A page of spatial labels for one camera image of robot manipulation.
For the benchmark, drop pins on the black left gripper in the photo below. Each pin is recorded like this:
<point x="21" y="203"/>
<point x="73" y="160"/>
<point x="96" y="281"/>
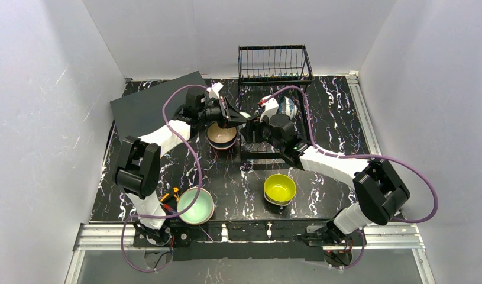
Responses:
<point x="226" y="113"/>

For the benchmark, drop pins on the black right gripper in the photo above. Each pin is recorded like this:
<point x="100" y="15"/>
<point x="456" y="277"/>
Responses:
<point x="249" y="133"/>

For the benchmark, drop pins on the blue floral white bowl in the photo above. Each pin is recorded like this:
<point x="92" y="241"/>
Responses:
<point x="287" y="107"/>

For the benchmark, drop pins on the black wire dish rack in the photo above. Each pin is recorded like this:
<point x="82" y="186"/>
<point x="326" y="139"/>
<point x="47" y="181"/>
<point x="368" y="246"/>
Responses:
<point x="272" y="83"/>

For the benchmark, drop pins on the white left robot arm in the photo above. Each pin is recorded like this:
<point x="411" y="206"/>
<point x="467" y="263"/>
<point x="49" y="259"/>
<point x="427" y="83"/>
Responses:
<point x="137" y="169"/>

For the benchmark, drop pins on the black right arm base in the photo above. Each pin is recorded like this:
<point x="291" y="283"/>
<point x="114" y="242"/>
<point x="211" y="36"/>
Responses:
<point x="330" y="235"/>

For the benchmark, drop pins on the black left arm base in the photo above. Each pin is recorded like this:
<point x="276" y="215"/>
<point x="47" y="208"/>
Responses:
<point x="164" y="242"/>

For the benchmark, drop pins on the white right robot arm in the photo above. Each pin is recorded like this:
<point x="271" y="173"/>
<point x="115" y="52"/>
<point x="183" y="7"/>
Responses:
<point x="379" y="190"/>

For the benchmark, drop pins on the celadon green bowl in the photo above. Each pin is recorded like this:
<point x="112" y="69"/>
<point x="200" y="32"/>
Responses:
<point x="202" y="209"/>

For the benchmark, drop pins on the red blue screwdriver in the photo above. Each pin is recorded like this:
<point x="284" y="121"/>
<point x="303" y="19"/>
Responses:
<point x="170" y="211"/>

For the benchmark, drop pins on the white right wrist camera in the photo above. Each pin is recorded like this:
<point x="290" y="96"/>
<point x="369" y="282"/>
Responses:
<point x="269" y="107"/>

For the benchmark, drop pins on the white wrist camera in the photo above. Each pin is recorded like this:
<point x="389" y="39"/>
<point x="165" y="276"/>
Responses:
<point x="214" y="90"/>
<point x="269" y="107"/>

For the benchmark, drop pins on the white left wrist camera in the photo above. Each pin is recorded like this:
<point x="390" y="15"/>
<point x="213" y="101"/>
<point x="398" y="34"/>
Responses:
<point x="214" y="90"/>

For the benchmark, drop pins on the orange handled pliers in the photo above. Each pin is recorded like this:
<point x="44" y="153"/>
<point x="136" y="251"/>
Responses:
<point x="170" y="194"/>

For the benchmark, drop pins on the grey blue network switch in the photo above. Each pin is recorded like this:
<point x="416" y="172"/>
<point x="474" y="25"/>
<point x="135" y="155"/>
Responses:
<point x="140" y="113"/>

